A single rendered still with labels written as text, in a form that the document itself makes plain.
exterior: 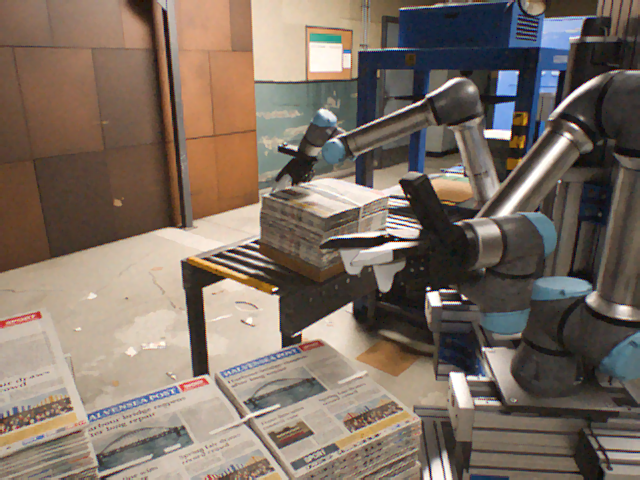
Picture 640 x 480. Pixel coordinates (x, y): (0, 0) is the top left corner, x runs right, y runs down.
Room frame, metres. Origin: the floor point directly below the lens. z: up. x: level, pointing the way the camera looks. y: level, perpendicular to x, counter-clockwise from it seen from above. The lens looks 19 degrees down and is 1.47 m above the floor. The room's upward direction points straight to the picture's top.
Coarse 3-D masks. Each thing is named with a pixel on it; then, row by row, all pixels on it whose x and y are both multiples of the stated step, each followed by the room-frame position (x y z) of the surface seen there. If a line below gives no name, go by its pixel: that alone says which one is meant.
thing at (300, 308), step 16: (368, 272) 1.69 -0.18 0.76; (304, 288) 1.48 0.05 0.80; (320, 288) 1.49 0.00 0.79; (336, 288) 1.54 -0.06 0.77; (352, 288) 1.62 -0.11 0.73; (368, 288) 1.70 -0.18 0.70; (288, 304) 1.38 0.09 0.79; (304, 304) 1.43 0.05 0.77; (320, 304) 1.49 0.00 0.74; (336, 304) 1.55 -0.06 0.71; (288, 320) 1.38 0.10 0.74; (304, 320) 1.43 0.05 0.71
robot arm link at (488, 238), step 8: (472, 224) 0.70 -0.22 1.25; (480, 224) 0.71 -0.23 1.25; (488, 224) 0.71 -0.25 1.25; (472, 232) 0.70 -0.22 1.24; (480, 232) 0.69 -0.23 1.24; (488, 232) 0.69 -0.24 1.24; (496, 232) 0.70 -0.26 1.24; (480, 240) 0.68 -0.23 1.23; (488, 240) 0.69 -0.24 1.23; (496, 240) 0.69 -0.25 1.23; (480, 248) 0.68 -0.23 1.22; (488, 248) 0.68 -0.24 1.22; (496, 248) 0.69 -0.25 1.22; (480, 256) 0.68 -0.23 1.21; (488, 256) 0.68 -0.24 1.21; (496, 256) 0.69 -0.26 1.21; (480, 264) 0.68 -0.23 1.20; (488, 264) 0.69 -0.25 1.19; (496, 264) 0.70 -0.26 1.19
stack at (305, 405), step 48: (192, 384) 0.92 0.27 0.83; (240, 384) 0.92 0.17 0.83; (288, 384) 0.92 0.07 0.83; (336, 384) 0.92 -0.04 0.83; (96, 432) 0.77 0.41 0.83; (144, 432) 0.77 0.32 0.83; (192, 432) 0.77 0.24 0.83; (240, 432) 0.77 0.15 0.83; (288, 432) 0.77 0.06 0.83; (336, 432) 0.77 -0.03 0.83; (384, 432) 0.77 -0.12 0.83
